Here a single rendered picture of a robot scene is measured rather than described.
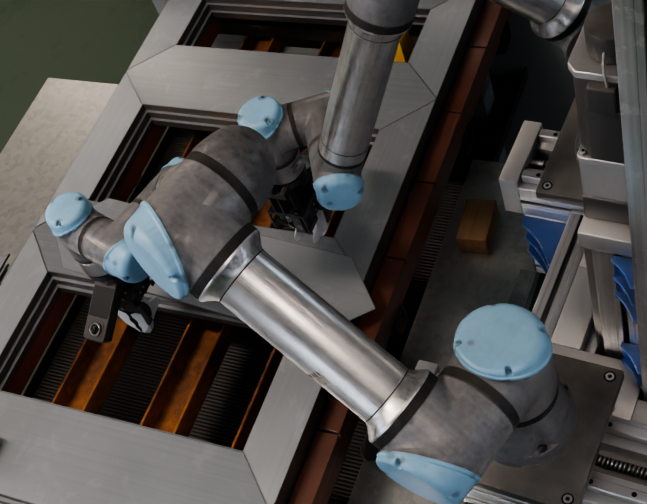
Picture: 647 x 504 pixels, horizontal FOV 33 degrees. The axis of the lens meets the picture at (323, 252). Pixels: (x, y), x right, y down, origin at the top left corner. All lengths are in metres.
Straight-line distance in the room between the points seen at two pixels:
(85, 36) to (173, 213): 2.87
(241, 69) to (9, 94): 1.83
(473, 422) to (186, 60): 1.37
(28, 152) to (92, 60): 1.42
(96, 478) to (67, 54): 2.44
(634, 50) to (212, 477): 1.07
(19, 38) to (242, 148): 3.00
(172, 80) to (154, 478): 0.95
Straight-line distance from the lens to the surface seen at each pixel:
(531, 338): 1.37
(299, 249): 2.04
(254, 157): 1.38
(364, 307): 1.93
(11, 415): 2.10
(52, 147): 2.65
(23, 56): 4.25
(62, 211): 1.79
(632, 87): 1.14
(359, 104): 1.57
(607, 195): 1.43
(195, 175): 1.36
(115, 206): 2.27
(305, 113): 1.77
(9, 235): 2.53
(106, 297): 1.91
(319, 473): 1.84
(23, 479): 2.02
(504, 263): 2.15
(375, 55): 1.51
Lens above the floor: 2.44
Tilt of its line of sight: 51 degrees down
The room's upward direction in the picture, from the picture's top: 25 degrees counter-clockwise
